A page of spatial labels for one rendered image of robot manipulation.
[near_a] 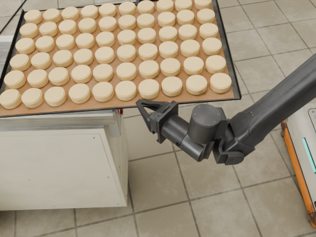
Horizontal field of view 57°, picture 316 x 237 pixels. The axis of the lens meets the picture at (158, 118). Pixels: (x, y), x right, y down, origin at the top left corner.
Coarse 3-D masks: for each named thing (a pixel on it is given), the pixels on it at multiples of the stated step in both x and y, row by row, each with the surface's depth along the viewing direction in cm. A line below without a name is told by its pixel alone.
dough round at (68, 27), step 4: (64, 20) 86; (68, 20) 86; (72, 20) 86; (60, 24) 85; (64, 24) 85; (68, 24) 85; (72, 24) 85; (60, 28) 84; (64, 28) 84; (68, 28) 84; (72, 28) 84; (76, 28) 85; (64, 32) 84; (68, 32) 84; (72, 32) 85
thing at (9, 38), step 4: (0, 36) 96; (4, 36) 96; (8, 36) 96; (12, 36) 96; (0, 40) 95; (4, 40) 95; (8, 40) 95; (0, 44) 95; (4, 44) 95; (8, 44) 95; (0, 48) 97; (4, 48) 97; (8, 48) 97; (0, 52) 98; (4, 52) 98
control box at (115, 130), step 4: (116, 112) 87; (116, 116) 88; (120, 116) 98; (116, 120) 89; (120, 120) 98; (116, 124) 91; (120, 124) 98; (112, 128) 93; (116, 128) 93; (120, 128) 98; (112, 132) 95; (116, 132) 95; (120, 132) 97; (112, 136) 97; (116, 136) 98
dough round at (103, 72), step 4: (100, 64) 75; (104, 64) 75; (108, 64) 75; (96, 68) 75; (100, 68) 74; (104, 68) 74; (108, 68) 74; (96, 72) 74; (100, 72) 74; (104, 72) 74; (108, 72) 74; (112, 72) 74; (96, 76) 73; (100, 76) 73; (104, 76) 73; (108, 76) 73; (112, 76) 75; (96, 80) 75; (100, 80) 74; (104, 80) 74; (108, 80) 74
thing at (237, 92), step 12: (156, 0) 91; (216, 0) 88; (24, 12) 93; (216, 12) 87; (12, 48) 83; (228, 48) 78; (228, 60) 76; (0, 84) 76; (240, 96) 69; (108, 108) 70; (120, 108) 70
